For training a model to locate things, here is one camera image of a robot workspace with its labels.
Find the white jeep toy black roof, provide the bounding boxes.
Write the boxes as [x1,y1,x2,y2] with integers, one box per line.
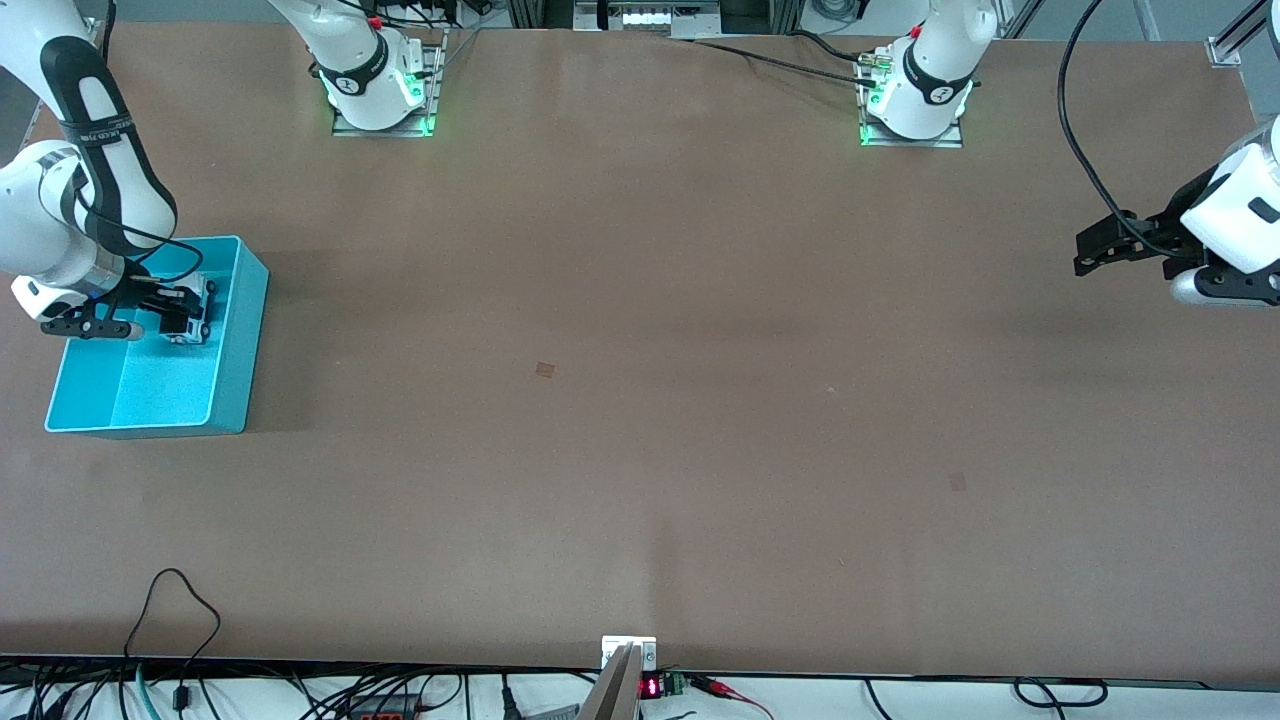
[164,274,217,347]

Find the turquoise plastic bin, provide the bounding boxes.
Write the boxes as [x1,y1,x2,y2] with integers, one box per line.
[44,235,271,439]

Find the white power strip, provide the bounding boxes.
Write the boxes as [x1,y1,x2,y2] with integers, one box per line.
[598,0,723,34]

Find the red and black clip leads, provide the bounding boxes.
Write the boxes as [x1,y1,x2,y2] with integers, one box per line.
[688,674,773,719]

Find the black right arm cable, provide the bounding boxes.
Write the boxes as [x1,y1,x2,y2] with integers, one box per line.
[60,150,207,286]

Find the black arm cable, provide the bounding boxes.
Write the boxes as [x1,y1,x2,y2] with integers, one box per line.
[60,150,207,286]
[1056,0,1181,258]

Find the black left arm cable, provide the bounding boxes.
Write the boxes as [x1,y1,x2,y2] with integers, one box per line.
[1056,0,1181,258]

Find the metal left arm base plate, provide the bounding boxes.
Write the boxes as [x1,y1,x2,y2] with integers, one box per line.
[857,48,965,150]

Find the aluminium frame profile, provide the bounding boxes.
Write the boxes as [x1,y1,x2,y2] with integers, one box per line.
[1205,0,1280,70]

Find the thin black looped cable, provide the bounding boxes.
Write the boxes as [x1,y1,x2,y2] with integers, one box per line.
[123,568,223,713]

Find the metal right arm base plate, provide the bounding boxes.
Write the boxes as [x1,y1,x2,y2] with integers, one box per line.
[331,28,447,139]

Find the short black table cable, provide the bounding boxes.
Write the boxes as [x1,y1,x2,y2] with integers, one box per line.
[788,29,873,63]

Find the long black table cable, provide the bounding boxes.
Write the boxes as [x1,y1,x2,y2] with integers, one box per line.
[688,37,883,91]

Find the black cable bundle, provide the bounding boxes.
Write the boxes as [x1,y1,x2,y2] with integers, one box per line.
[0,662,471,720]

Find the black coiled cable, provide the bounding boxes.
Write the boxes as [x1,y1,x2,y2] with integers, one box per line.
[1013,677,1109,710]

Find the grey camera mount bar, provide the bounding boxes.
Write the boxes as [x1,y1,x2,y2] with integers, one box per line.
[578,644,642,720]

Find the white mount bracket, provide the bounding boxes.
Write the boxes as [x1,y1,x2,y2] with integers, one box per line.
[600,635,659,672]

